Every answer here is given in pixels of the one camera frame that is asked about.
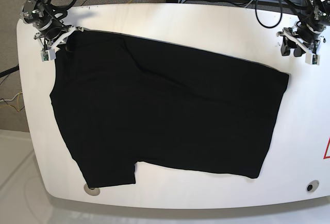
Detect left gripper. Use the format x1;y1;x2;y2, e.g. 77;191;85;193
276;21;325;57

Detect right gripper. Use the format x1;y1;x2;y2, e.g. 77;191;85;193
32;20;84;53

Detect black T-shirt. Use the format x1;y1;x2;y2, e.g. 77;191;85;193
50;31;289;188

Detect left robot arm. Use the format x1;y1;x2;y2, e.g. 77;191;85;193
254;0;329;65

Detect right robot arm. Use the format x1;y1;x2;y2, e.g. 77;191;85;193
20;0;77;61

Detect red triangle warning sticker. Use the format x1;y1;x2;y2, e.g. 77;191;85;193
323;139;330;159

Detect round table grommet right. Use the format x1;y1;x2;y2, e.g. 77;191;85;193
306;180;319;193

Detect round table grommet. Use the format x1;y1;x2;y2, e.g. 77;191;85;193
306;180;319;193
84;184;101;196

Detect round table grommet left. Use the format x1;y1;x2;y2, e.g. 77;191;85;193
84;184;101;196

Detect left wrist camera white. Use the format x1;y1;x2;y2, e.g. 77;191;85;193
305;53;320;65

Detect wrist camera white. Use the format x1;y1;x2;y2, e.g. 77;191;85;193
40;49;56;62
305;53;320;65

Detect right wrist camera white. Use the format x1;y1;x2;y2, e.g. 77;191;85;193
40;49;56;62

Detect yellow floor cable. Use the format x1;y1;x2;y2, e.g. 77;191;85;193
0;92;24;112

